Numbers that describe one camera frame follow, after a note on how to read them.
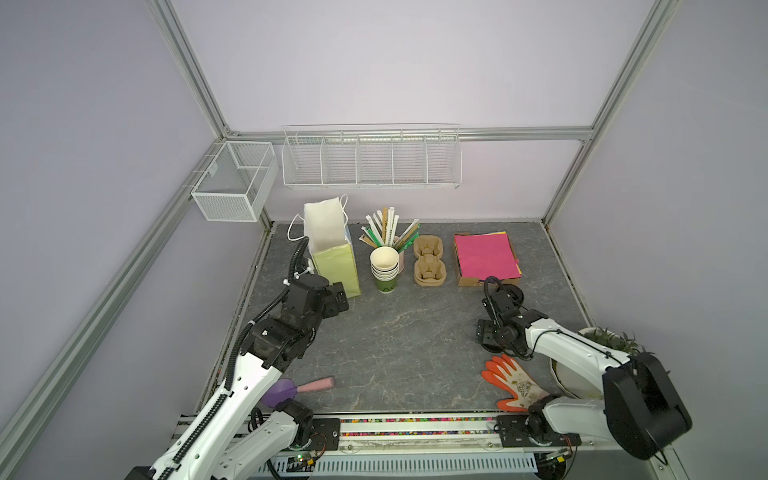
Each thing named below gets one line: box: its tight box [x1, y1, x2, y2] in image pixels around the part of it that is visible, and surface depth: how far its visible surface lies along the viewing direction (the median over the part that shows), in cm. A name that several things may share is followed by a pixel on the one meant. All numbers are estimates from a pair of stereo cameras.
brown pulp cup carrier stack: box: [413, 235, 447, 287], surface depth 104 cm
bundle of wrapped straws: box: [359, 207, 421, 252], surface depth 100 cm
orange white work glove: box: [481, 354, 549, 412], surface depth 82 cm
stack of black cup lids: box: [501, 284, 524, 307], surface depth 98 cm
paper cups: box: [370, 246, 400, 294], surface depth 93 cm
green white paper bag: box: [287, 194, 361, 299], surface depth 86 cm
